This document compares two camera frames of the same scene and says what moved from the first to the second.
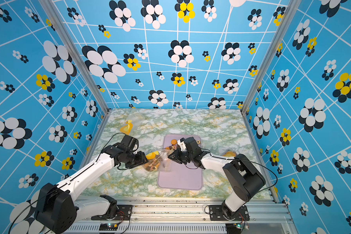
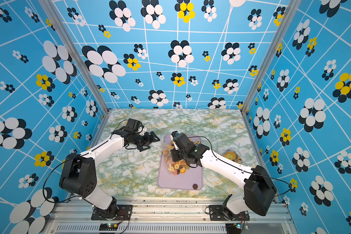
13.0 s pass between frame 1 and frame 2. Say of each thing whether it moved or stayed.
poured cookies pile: moved
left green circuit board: stayed
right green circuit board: stayed
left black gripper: moved
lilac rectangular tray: stayed
